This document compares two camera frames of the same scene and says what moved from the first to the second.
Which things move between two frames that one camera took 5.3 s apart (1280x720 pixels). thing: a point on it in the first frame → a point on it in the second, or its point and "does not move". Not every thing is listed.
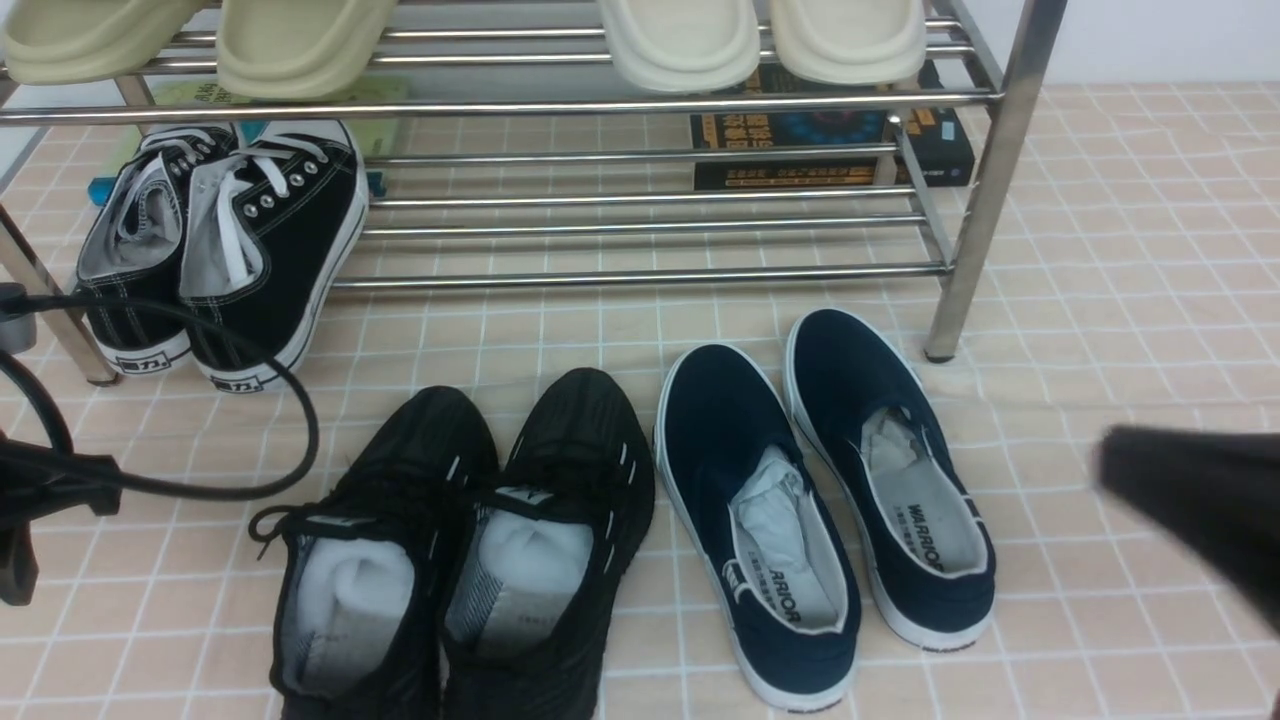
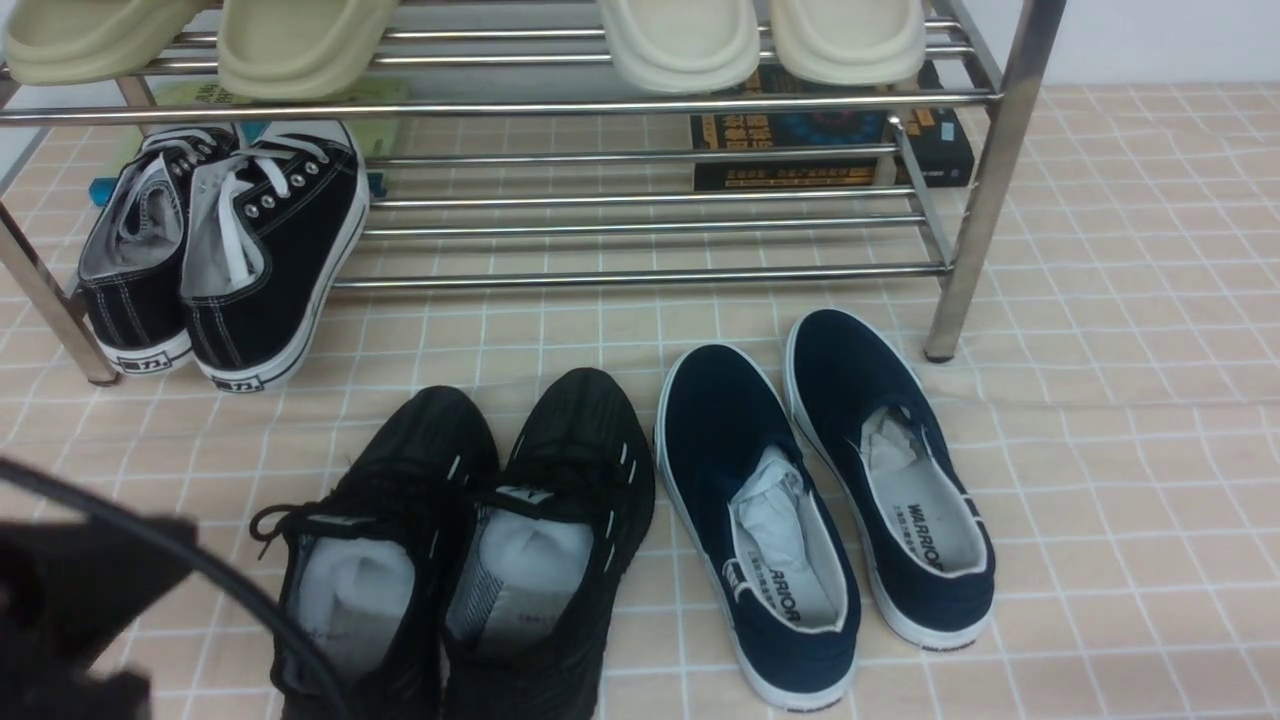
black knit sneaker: (358, 625) does not move
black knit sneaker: (549, 554) does not move
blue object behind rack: (100, 188) does not move
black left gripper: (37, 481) → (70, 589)
